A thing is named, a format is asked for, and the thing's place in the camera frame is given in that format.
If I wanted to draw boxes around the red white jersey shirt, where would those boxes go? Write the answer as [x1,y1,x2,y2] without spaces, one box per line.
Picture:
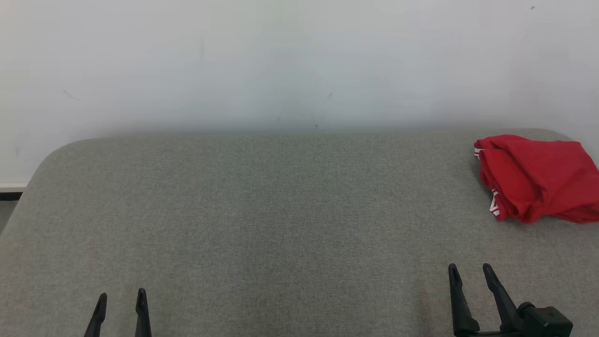
[474,135,599,223]

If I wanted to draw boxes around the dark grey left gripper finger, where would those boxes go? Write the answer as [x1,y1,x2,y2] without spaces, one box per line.
[135,288,153,337]
[84,293,108,337]

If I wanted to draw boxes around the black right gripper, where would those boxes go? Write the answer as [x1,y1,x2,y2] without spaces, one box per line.
[448,263,574,337]

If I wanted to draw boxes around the white black baseboard strip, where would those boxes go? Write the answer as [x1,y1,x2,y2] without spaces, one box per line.
[0,183,28,201]

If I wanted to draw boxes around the grey fabric sofa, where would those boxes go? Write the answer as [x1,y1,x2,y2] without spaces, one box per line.
[0,129,599,337]

